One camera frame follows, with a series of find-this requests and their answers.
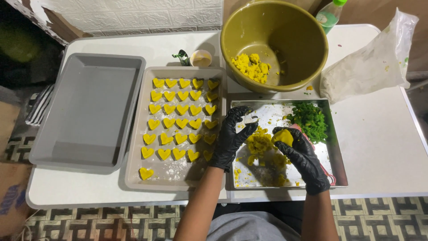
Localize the person's right hand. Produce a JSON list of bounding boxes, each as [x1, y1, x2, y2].
[[272, 127, 331, 196]]

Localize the person's left hand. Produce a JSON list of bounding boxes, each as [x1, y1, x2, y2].
[[208, 106, 259, 173]]

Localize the clear plastic heart cutter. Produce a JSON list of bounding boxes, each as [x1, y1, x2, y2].
[[242, 112, 259, 126]]

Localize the yellow dough ball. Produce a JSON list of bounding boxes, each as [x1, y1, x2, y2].
[[272, 129, 294, 147]]

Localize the pink plastic scraper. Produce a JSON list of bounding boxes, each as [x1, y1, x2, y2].
[[289, 123, 337, 187]]

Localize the pile of yellow dough crumbs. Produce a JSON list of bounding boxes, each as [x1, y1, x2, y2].
[[246, 127, 292, 169]]

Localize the pile of green dough crumbs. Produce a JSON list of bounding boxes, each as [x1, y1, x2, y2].
[[286, 102, 329, 144]]

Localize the shiny steel tray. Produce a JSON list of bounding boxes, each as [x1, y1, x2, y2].
[[229, 99, 349, 189]]

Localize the rows of yellow heart cookies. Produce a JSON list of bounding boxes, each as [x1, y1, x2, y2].
[[139, 78, 220, 181]]

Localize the gray tray with flour dusting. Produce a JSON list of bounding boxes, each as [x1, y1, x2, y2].
[[124, 66, 228, 192]]

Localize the yellow dough lump in bowl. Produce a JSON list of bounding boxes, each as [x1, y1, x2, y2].
[[231, 53, 272, 84]]

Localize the small white cup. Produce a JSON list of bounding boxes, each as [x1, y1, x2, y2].
[[190, 50, 212, 67]]

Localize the person's gray clothing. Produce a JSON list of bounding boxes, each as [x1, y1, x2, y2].
[[206, 211, 301, 241]]

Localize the clear plastic bag of flour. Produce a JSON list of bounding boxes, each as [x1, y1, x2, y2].
[[319, 7, 419, 104]]

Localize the olive green plastic bowl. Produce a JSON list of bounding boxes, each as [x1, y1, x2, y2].
[[220, 0, 329, 94]]

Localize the empty gray baking tray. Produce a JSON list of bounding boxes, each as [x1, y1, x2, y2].
[[28, 53, 146, 175]]

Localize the clear bottle with green cap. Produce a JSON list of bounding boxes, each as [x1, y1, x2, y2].
[[315, 0, 348, 35]]

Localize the black white striped cloth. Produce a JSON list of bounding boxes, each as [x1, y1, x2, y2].
[[25, 84, 55, 127]]

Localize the brown cardboard box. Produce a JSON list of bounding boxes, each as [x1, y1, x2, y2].
[[0, 100, 34, 228]]

